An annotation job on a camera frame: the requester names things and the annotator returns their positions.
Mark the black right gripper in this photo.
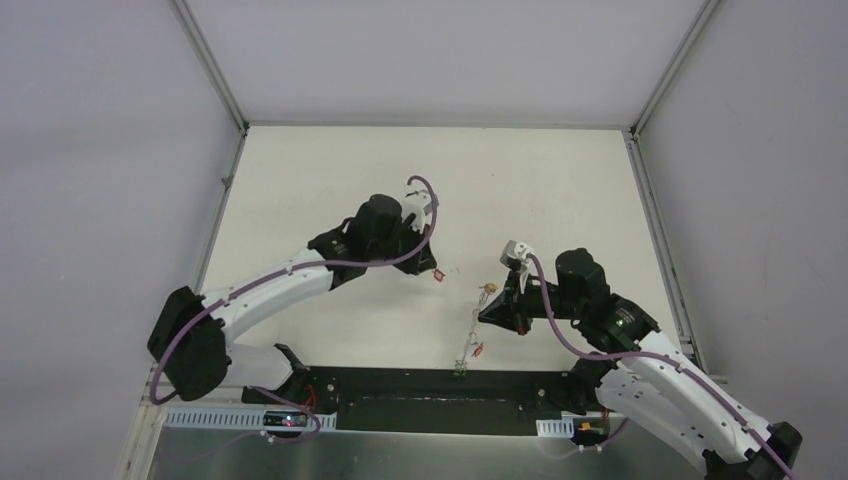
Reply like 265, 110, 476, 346
478, 269, 584, 336

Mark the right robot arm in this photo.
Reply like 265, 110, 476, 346
478, 241, 802, 479

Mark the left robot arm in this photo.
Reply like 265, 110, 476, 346
147, 190, 437, 405

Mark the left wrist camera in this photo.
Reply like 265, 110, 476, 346
400, 186, 438, 234

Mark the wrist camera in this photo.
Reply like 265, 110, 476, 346
400, 186, 438, 234
499, 240, 534, 292

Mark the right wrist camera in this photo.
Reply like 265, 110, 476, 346
499, 240, 534, 292

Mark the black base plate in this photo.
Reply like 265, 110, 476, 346
276, 366, 604, 436

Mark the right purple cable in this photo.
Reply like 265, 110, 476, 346
526, 252, 796, 480

